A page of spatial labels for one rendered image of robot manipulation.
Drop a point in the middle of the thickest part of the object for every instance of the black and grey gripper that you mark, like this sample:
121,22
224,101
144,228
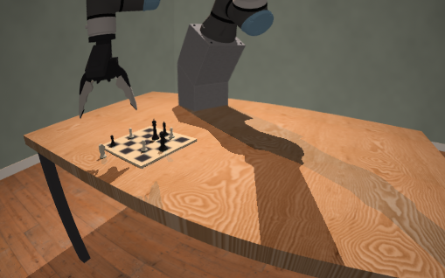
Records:
113,69

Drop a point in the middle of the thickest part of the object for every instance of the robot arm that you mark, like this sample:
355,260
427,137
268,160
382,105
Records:
252,16

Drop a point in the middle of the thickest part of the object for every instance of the black and cream chessboard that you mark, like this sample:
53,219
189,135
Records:
129,149

